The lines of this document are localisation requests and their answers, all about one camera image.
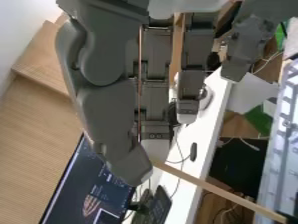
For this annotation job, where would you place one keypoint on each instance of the light wooden chopstick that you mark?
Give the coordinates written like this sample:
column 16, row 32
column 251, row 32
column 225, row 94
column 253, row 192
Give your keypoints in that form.
column 221, row 191

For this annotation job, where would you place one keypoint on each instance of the black computer mouse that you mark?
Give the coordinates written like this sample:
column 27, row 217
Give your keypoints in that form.
column 193, row 152

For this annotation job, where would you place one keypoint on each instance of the white desk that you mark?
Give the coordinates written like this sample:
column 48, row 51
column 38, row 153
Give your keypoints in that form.
column 200, row 140

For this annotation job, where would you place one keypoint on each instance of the black computer monitor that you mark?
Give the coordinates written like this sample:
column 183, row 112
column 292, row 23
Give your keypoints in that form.
column 84, row 190

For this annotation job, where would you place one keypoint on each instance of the clear box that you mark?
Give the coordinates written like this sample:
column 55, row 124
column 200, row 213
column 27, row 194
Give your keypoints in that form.
column 284, row 140

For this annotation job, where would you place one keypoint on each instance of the black keyboard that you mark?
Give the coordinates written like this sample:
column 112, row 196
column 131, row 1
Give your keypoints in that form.
column 155, row 206

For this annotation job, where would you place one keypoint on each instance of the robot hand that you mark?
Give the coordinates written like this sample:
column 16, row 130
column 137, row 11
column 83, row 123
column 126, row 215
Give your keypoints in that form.
column 107, row 100

